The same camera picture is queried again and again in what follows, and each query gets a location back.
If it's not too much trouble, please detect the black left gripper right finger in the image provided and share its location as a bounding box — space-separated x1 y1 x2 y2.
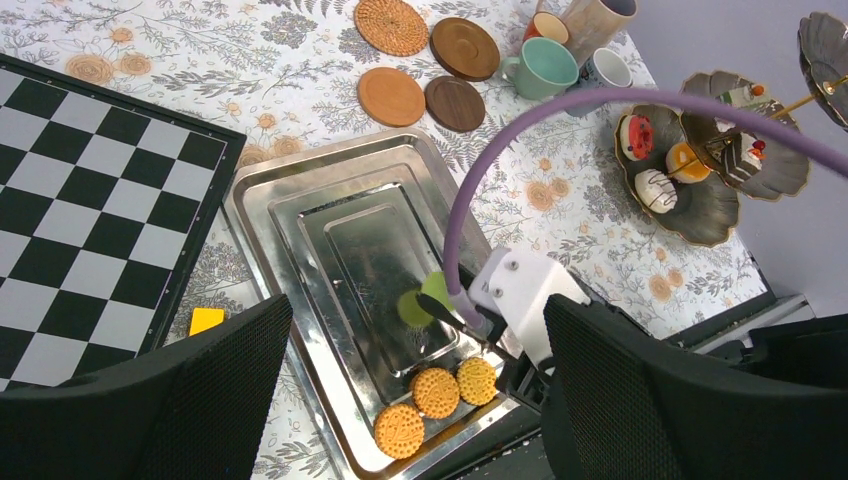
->
543 294 847 479

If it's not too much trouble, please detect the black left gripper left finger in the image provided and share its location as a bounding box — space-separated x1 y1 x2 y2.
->
1 295 293 479

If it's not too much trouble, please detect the orange waffle cookie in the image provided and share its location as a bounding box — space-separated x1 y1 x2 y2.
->
410 368 460 419

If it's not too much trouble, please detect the white chocolate striped donut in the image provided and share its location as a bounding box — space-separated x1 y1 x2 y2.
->
634 169 678 214

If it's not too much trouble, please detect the green macaron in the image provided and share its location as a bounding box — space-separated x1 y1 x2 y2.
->
420 271 455 312

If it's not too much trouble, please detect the red frosted donut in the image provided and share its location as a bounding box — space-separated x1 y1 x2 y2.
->
619 115 654 161

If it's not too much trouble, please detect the green layered cake slice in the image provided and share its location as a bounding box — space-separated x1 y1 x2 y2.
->
715 84 772 110

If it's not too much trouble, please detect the chocolate cake slice with cherry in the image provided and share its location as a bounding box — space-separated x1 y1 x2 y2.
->
721 132 767 183

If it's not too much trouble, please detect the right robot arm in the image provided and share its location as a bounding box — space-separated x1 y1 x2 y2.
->
707 314 847 390

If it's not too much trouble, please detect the yellow block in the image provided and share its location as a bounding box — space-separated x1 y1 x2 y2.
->
188 307 226 336

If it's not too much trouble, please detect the yellow waffle cookie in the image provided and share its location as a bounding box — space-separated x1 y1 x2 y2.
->
456 357 497 406

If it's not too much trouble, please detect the black white chessboard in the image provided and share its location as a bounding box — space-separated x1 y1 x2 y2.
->
1 55 246 391

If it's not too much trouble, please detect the stainless steel tray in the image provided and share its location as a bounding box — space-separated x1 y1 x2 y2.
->
224 128 515 479

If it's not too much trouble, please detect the grey patterned mug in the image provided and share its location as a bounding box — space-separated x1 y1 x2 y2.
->
566 48 633 94

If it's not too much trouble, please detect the mint green cup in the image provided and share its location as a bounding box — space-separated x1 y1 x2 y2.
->
498 37 579 100

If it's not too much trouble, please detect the dark walnut coaster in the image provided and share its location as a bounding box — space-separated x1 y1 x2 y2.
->
424 76 486 133

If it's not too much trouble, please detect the light orange wooden coaster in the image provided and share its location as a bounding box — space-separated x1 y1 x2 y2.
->
357 67 426 127

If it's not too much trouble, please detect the small red cup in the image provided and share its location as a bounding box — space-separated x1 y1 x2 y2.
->
522 11 570 45

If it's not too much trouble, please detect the brown wooden saucer coaster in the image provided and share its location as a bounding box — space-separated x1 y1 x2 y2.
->
429 17 500 82

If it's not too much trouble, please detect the woven rattan coaster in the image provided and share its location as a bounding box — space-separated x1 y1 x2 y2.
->
353 0 429 57

